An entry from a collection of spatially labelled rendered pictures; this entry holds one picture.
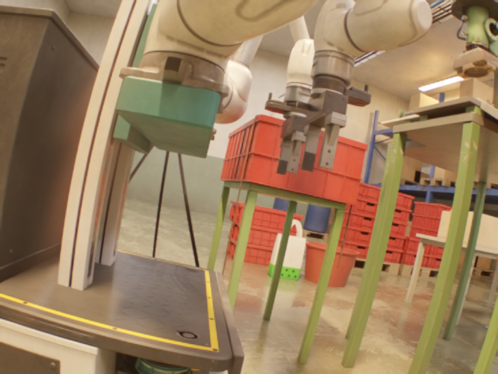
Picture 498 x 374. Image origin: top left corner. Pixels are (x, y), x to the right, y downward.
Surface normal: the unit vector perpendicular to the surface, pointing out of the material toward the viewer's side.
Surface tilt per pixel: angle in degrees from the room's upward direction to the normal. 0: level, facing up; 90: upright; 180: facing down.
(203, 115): 90
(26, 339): 90
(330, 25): 92
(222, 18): 158
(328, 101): 90
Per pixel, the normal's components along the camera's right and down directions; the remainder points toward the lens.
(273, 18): 0.15, 0.99
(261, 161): 0.23, 0.05
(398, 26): -0.51, 0.65
